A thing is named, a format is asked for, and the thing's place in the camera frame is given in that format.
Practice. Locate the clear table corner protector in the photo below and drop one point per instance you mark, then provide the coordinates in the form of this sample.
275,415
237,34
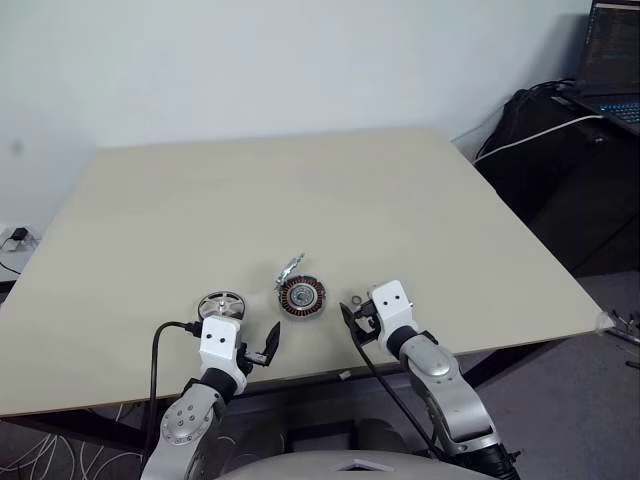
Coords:
606,320

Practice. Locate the white power strip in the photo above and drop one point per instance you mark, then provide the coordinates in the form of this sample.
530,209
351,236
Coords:
25,245

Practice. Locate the black power adapter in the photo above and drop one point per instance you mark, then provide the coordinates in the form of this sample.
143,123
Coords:
20,233

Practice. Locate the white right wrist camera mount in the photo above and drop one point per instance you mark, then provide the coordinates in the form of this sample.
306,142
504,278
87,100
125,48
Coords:
392,305

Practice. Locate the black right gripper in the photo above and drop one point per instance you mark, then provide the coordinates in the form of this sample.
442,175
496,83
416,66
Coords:
367,327

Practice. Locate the large black bag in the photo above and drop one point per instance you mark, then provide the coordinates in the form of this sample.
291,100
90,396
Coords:
560,195

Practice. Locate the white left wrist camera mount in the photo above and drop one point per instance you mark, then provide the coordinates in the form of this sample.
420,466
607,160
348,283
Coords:
218,342

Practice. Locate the grey robot torso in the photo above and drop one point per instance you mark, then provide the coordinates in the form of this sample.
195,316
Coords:
350,467

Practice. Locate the silver motor rotor bell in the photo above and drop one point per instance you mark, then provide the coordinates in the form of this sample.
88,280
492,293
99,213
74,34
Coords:
222,302

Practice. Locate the black open laptop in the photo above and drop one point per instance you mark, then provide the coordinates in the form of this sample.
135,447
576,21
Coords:
612,60

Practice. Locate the copper wound motor stator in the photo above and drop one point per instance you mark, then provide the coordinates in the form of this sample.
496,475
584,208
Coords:
301,296

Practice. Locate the dark rounded shape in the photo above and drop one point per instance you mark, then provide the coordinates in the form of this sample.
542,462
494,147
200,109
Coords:
255,445

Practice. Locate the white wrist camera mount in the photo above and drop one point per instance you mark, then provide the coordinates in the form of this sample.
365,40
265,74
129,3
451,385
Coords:
218,342
392,305

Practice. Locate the small metal bracket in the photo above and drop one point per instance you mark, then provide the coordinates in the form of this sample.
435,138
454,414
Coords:
287,270

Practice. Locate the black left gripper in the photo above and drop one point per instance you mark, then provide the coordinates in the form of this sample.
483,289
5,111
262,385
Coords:
257,358

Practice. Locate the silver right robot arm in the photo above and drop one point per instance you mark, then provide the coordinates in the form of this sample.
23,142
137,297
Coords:
445,385

